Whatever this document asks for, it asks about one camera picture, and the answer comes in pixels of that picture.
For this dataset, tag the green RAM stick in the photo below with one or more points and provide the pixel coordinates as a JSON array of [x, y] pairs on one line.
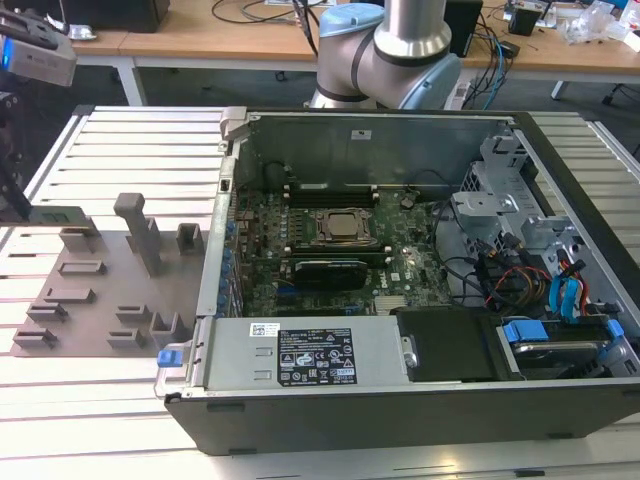
[[335, 186], [60, 217]]

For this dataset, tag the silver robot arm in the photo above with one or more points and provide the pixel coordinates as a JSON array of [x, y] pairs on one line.
[[400, 45]]

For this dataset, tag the black RAM slot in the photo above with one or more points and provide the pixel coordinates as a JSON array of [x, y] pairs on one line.
[[330, 198], [330, 254], [330, 246], [330, 193], [330, 204], [330, 250], [380, 258]]

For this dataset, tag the silver foil bag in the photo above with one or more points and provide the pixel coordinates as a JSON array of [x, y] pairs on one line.
[[82, 33]]

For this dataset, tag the grey parts rack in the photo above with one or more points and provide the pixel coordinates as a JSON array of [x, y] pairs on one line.
[[100, 300]]

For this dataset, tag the wooden desk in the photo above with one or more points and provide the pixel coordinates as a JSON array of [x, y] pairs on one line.
[[200, 35]]

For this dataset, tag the blue power supply latch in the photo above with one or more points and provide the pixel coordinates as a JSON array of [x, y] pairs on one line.
[[170, 358]]

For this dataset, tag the grey power supply unit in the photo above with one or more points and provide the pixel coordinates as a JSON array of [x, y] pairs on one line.
[[235, 360]]

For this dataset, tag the silver CPU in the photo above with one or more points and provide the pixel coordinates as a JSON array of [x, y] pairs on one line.
[[342, 225]]

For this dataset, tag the black graphics card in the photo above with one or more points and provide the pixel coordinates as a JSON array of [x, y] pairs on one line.
[[330, 280]]

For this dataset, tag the silver coin battery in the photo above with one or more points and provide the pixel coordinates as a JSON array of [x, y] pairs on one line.
[[407, 201]]

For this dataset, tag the green motherboard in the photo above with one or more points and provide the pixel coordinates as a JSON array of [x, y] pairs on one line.
[[400, 240]]

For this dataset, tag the black PC case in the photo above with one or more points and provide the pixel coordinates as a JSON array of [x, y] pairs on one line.
[[350, 420]]

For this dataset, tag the white power strip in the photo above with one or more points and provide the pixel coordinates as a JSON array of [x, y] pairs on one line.
[[460, 93]]

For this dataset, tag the black computer box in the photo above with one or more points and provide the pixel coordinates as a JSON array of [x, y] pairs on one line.
[[462, 25]]

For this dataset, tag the metal drive cage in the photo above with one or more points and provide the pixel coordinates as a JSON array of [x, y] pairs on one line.
[[480, 220]]

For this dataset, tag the black plastic shroud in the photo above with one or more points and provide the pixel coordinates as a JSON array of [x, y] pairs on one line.
[[450, 345]]

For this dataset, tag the small black device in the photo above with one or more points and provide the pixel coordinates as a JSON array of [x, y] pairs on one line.
[[511, 50]]

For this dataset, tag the blue disk carrier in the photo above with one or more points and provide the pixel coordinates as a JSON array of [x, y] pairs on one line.
[[525, 332]]

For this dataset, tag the hard disk drive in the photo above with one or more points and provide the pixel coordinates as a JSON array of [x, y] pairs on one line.
[[550, 357]]

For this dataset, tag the clear plastic bags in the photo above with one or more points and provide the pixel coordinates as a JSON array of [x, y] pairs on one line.
[[595, 22]]

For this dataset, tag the black chair base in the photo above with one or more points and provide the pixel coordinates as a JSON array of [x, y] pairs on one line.
[[619, 93]]

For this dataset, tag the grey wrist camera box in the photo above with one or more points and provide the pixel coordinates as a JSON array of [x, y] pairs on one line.
[[45, 62]]

